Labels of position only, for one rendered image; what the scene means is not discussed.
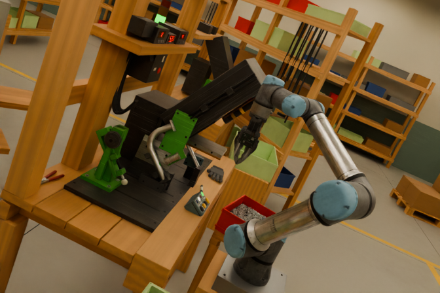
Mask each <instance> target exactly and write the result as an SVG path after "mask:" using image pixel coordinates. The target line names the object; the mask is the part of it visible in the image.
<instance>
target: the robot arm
mask: <svg viewBox="0 0 440 293"><path fill-rule="evenodd" d="M284 84H285V82H284V81H283V80H281V79H279V78H277V77H274V76H272V75H267V76H266V77H265V79H264V81H263V83H262V84H261V87H260V89H259V91H258V94H257V96H256V98H255V101H254V102H253V105H252V106H251V108H250V112H249V114H248V115H249V116H250V117H251V120H250V121H249V125H248V126H243V128H242V129H241V131H240V132H238V135H237V136H236V137H235V140H234V162H235V164H237V165H238V164H240V163H242V162H243V161H244V160H245V159H246V158H247V157H248V156H249V155H250V154H252V153H253V152H254V151H255V150H256V148H257V146H258V143H259V141H258V138H259V137H260V130H261V126H262V123H266V121H267V118H268V117H269V116H270V114H272V113H273V112H272V109H273V108H274V107H276V108H277V109H279V110H280V111H282V112H283V113H284V114H286V115H288V116H290V117H292V118H297V117H301V118H302V119H303V120H304V122H305V124H306V125H307V127H308V129H309V130H310V132H311V134H312V136H313V138H314V140H315V141H316V143H317V145H318V146H319V148H320V150H321V152H322V154H323V155H324V157H325V159H326V160H327V163H328V164H329V166H330V168H331V169H332V171H333V173H334V175H335V176H336V178H337V180H330V181H325V182H323V183H321V184H320V185H319V186H318V187H317V188H316V190H315V191H313V192H312V193H311V194H310V197H309V199H307V200H305V201H303V202H300V203H298V204H296V205H294V206H292V207H289V208H287V209H285V210H283V211H280V212H279V213H276V214H274V215H271V216H269V217H267V218H263V219H262V220H259V219H257V218H254V219H252V220H249V221H247V222H245V223H243V224H233V225H230V226H229V227H228V228H227V229H226V231H225V235H224V246H225V249H226V251H227V253H228V254H229V255H230V256H231V257H233V258H235V261H234V263H233V268H234V270H235V272H236V273H237V274H238V276H239V277H240V278H242V279H243V280H244V281H245V282H247V283H249V284H252V285H255V286H265V285H266V284H267V283H268V281H269V279H270V274H271V269H272V265H273V263H274V261H275V259H276V257H277V255H278V254H279V252H280V250H281V248H282V247H283V245H284V243H285V241H286V239H287V237H289V236H291V235H294V234H296V233H299V232H302V231H304V230H307V229H309V228H312V227H314V226H317V225H319V224H321V225H323V226H331V225H334V224H336V223H339V222H342V221H344V220H359V219H363V218H366V217H367V216H369V215H370V214H371V213H372V212H373V210H374V208H375V204H376V197H375V193H374V190H373V188H372V186H371V184H370V183H369V181H368V179H367V177H366V176H365V174H364V173H362V172H359V171H358V169H357V167H356V166H355V164H354V162H353V161H352V159H351V157H350V156H349V154H348V153H347V151H346V149H345V148H344V146H343V144H342V143H341V141H340V139H339V138H338V136H337V134H336V133H335V131H334V129H333V128H332V126H331V125H330V123H329V121H328V119H327V118H326V116H325V115H324V114H325V108H324V106H323V104H322V103H320V102H319V101H317V100H315V99H309V98H307V97H304V96H301V95H297V94H294V93H292V92H290V91H288V90H286V89H285V88H284ZM243 146H246V147H245V149H244V153H243V154H242V155H241V158H239V159H238V156H239V155H240V150H241V149H242V148H243Z"/></svg>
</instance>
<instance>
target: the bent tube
mask: <svg viewBox="0 0 440 293"><path fill-rule="evenodd" d="M171 129H172V130H173V131H176V129H175V126H174V123H173V120H170V124H167V125H165V126H162V127H159V128H157V129H155V130H154V131H153V132H152V133H151V134H150V136H149V138H148V140H147V150H148V152H149V155H150V157H151V159H152V161H153V163H154V166H155V168H156V171H157V173H158V175H159V177H160V179H161V180H164V179H166V176H165V174H164V170H163V168H162V166H160V165H159V160H158V157H157V155H156V153H155V150H154V148H153V142H154V140H155V138H156V136H157V135H159V134H161V133H164V132H165V131H169V130H171Z"/></svg>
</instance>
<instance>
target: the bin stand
mask: <svg viewBox="0 0 440 293"><path fill-rule="evenodd" d="M221 241H222V242H224V234H222V233H221V232H219V231H217V230H216V229H215V230H214V232H213V234H212V237H211V239H210V241H209V245H208V248H207V250H206V252H205V254H204V257H203V259H202V261H201V263H200V265H199V267H198V269H197V271H196V274H195V276H194V278H193V280H192V283H191V285H190V287H189V289H188V291H187V293H195V291H196V288H197V286H198V285H199V283H200V281H201V279H202V278H203V276H204V274H205V272H206V270H207V268H208V266H209V264H210V263H211V261H212V259H213V257H214V255H215V253H216V252H217V250H218V248H219V246H220V242H221Z"/></svg>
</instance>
